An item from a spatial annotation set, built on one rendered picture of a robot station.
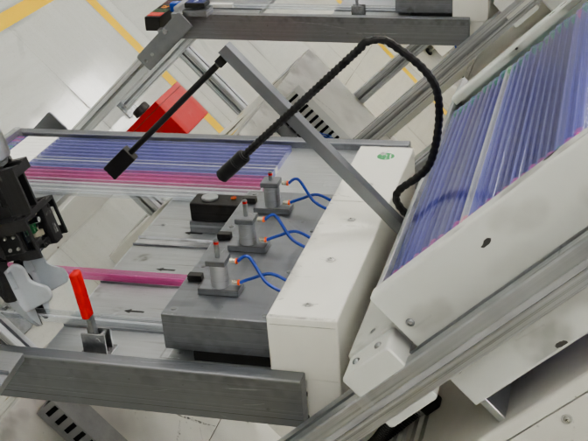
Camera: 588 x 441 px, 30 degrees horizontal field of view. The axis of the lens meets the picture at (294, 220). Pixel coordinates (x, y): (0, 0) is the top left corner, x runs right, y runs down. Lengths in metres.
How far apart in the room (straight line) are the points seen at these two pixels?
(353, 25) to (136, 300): 1.29
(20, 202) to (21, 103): 2.03
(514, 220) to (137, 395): 0.50
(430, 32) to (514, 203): 1.52
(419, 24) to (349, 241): 1.26
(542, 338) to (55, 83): 2.60
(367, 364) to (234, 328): 0.19
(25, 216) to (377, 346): 0.45
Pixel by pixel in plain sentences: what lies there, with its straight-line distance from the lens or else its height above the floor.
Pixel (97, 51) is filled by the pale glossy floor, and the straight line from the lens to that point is 3.79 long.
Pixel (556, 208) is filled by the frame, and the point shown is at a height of 1.60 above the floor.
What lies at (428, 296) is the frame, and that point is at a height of 1.44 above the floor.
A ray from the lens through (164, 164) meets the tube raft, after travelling 1.80.
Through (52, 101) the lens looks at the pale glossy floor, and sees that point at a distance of 3.45.
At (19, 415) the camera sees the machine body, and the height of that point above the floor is 0.62.
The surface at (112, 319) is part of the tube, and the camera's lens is 1.37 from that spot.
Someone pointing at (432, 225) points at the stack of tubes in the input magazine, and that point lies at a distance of 1.20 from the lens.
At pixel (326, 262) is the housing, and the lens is 1.29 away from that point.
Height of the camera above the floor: 1.93
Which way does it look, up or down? 29 degrees down
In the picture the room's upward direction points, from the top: 50 degrees clockwise
